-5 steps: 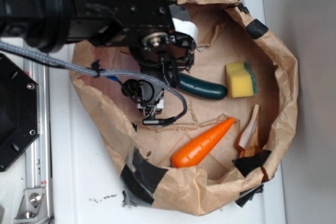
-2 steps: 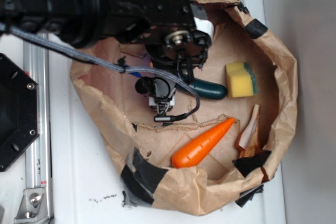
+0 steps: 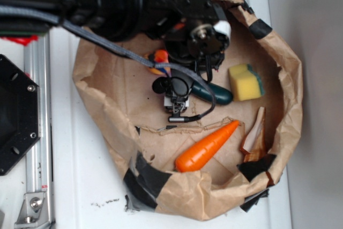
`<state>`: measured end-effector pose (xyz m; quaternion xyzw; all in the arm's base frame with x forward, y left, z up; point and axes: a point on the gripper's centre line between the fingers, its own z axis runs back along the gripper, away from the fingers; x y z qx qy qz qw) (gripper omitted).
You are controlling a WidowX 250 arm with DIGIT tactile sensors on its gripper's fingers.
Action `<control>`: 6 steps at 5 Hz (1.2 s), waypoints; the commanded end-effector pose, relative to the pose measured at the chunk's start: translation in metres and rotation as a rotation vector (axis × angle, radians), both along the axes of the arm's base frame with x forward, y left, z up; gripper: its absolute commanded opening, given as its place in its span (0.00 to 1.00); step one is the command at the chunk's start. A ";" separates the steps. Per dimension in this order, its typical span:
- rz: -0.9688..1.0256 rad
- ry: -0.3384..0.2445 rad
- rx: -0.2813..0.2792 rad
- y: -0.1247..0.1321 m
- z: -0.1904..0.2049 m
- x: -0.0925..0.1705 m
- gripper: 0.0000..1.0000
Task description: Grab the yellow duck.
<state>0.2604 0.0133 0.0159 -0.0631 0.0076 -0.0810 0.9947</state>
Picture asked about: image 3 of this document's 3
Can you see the dark green toy cucumber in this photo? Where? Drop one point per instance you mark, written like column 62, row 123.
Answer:
column 222, row 95

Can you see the yellow sponge with green pad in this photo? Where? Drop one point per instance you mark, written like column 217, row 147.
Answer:
column 245, row 83

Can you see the white tray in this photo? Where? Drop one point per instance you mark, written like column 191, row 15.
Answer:
column 88, row 191

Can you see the yellow rubber duck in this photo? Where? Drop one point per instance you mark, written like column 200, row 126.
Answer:
column 159, row 56

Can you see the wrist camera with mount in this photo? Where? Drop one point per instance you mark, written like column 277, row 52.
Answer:
column 176, row 88

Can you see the aluminium extrusion rail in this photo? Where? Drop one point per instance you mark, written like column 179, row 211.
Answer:
column 39, row 159

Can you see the orange plastic carrot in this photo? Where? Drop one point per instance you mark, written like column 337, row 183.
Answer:
column 198, row 155

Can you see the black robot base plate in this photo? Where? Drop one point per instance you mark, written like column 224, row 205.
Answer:
column 19, row 114

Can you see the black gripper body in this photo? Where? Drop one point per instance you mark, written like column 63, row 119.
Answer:
column 187, row 28

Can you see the metal corner bracket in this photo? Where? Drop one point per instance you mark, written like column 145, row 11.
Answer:
column 33, row 212

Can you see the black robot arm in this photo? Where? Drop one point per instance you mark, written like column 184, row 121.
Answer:
column 115, row 20

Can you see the brown paper bag bin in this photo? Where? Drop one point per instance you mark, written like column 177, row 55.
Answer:
column 118, row 96

